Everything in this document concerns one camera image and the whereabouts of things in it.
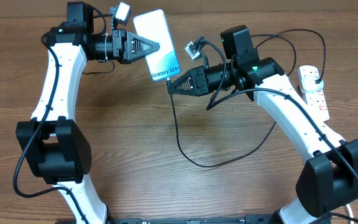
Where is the Galaxy smartphone teal screen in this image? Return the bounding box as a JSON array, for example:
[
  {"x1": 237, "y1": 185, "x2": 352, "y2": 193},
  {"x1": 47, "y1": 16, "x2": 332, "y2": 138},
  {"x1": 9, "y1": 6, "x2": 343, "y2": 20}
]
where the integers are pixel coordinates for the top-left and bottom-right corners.
[{"x1": 132, "y1": 8, "x2": 181, "y2": 82}]

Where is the black USB charging cable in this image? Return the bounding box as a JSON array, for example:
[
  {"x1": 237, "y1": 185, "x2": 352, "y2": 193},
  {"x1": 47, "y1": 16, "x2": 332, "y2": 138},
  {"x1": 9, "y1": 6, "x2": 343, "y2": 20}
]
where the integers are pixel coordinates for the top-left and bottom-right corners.
[{"x1": 165, "y1": 29, "x2": 326, "y2": 169}]

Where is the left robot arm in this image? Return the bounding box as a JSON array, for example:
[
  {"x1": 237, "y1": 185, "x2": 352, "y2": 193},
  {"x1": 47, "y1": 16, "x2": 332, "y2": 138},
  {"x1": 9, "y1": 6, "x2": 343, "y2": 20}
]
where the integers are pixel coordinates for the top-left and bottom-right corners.
[{"x1": 16, "y1": 1, "x2": 160, "y2": 223}]

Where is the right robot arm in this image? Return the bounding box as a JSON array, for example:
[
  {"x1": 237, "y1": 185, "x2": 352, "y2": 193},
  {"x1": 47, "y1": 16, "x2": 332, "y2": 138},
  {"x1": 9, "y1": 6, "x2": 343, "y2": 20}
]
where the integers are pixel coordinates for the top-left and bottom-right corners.
[{"x1": 167, "y1": 26, "x2": 358, "y2": 223}]

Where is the white charger plug adapter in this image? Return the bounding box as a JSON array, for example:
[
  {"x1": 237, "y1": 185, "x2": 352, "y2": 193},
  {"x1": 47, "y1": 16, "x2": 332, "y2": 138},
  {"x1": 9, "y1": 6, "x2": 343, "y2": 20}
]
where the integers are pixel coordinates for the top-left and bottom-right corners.
[{"x1": 300, "y1": 77, "x2": 324, "y2": 94}]

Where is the white power strip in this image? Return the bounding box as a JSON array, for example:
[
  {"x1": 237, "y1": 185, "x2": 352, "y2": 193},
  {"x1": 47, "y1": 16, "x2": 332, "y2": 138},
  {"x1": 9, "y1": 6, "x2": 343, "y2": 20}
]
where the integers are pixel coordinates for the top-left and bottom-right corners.
[{"x1": 297, "y1": 65, "x2": 330, "y2": 122}]

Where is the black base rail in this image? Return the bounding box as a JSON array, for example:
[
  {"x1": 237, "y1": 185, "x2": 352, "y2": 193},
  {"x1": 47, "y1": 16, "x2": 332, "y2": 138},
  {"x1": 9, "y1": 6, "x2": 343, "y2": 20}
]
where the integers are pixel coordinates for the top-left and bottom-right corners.
[{"x1": 105, "y1": 214, "x2": 282, "y2": 224}]

